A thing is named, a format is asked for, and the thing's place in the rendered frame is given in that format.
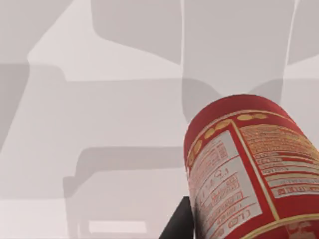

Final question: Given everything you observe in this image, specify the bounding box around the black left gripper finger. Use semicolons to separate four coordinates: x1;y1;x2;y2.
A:
159;196;195;239

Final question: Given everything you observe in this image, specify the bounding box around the red and white can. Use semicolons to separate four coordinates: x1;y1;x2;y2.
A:
183;94;319;239

